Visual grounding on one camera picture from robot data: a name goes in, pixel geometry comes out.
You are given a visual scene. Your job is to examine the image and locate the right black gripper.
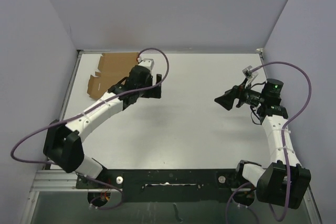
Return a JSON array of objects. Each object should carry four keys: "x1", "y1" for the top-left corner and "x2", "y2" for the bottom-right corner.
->
[{"x1": 215, "y1": 78, "x2": 266, "y2": 111}]

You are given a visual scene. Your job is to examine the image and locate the brown cardboard box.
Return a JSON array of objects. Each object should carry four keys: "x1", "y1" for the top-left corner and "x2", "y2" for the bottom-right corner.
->
[{"x1": 87, "y1": 52, "x2": 139, "y2": 100}]

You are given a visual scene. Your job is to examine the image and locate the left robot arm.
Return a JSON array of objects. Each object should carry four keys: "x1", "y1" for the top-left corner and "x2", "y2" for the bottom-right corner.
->
[{"x1": 43, "y1": 59, "x2": 161, "y2": 188}]

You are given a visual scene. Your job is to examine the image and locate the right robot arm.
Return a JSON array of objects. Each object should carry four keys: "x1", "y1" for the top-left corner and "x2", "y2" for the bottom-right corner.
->
[{"x1": 214, "y1": 79, "x2": 311, "y2": 209}]

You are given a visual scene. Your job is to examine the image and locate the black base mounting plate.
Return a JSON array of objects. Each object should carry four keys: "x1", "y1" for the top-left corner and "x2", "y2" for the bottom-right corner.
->
[{"x1": 76, "y1": 168, "x2": 246, "y2": 203}]

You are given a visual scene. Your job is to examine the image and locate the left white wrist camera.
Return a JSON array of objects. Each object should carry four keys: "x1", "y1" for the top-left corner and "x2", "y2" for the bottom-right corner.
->
[{"x1": 137, "y1": 56, "x2": 154, "y2": 72}]

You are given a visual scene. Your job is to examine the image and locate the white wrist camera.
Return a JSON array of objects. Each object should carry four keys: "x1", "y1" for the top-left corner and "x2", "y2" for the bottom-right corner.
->
[
  {"x1": 137, "y1": 56, "x2": 154, "y2": 72},
  {"x1": 242, "y1": 66, "x2": 258, "y2": 88}
]

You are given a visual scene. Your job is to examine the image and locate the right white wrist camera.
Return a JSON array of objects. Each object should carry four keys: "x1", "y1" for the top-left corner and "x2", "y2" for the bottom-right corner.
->
[{"x1": 242, "y1": 66, "x2": 258, "y2": 88}]

